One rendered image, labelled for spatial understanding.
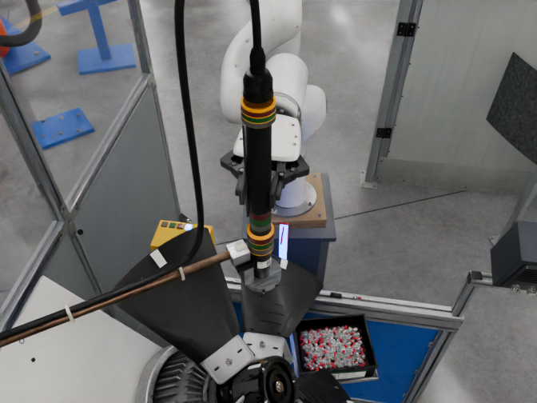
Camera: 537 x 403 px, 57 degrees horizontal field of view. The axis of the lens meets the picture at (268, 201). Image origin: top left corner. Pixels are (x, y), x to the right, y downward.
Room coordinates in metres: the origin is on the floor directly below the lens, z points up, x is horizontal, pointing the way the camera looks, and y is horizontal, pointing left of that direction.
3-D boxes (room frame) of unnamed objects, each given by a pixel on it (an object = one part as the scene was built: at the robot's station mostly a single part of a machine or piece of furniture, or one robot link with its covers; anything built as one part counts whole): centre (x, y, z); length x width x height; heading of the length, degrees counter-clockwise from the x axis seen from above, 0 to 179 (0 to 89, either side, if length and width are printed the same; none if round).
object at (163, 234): (0.90, 0.25, 1.02); 0.16 x 0.10 x 0.11; 81
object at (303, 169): (0.56, -0.03, 1.66); 0.08 x 0.06 x 0.01; 51
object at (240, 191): (0.52, 0.05, 1.66); 0.07 x 0.03 x 0.03; 171
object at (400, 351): (0.84, -0.14, 0.45); 0.82 x 0.02 x 0.66; 81
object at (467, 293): (0.77, -0.57, 0.96); 0.03 x 0.03 x 0.20; 81
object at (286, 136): (0.60, 0.00, 1.66); 0.11 x 0.10 x 0.07; 171
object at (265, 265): (0.49, 0.01, 1.66); 0.04 x 0.04 x 0.46
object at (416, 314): (0.84, -0.14, 0.82); 0.90 x 0.04 x 0.08; 81
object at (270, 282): (0.49, 0.02, 1.50); 0.09 x 0.07 x 0.10; 116
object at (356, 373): (0.66, -0.18, 0.85); 0.22 x 0.17 x 0.07; 96
